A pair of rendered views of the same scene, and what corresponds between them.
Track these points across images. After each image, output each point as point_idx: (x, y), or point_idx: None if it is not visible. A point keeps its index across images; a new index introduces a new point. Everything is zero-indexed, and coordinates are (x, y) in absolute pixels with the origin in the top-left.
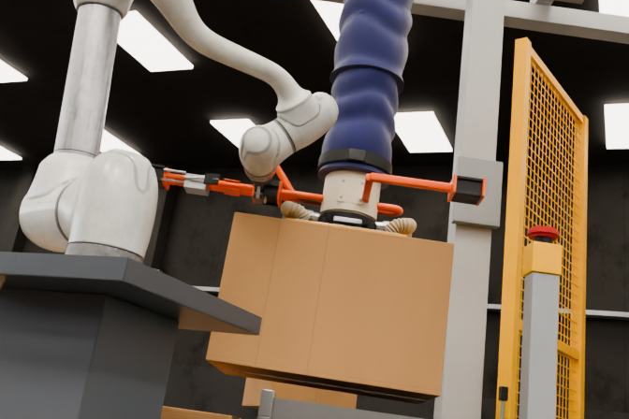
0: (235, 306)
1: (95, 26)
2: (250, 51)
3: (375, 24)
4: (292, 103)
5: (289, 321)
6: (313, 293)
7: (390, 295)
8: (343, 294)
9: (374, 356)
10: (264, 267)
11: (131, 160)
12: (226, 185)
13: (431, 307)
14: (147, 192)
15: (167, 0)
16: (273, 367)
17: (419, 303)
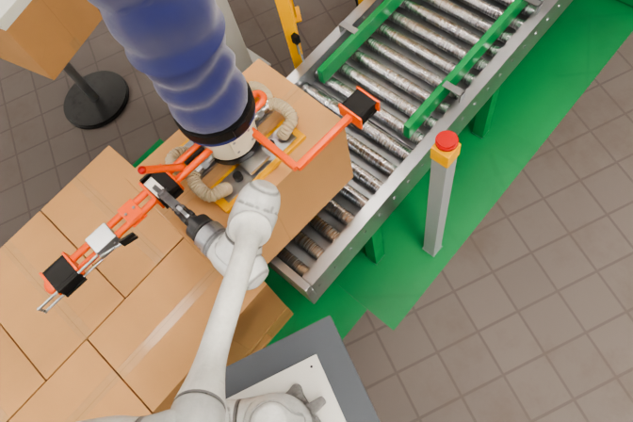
0: (347, 351)
1: None
2: (240, 290)
3: (183, 9)
4: (264, 242)
5: (270, 241)
6: (276, 221)
7: (317, 176)
8: (292, 204)
9: (319, 201)
10: None
11: None
12: (136, 222)
13: (340, 156)
14: (303, 414)
15: None
16: (274, 256)
17: (333, 162)
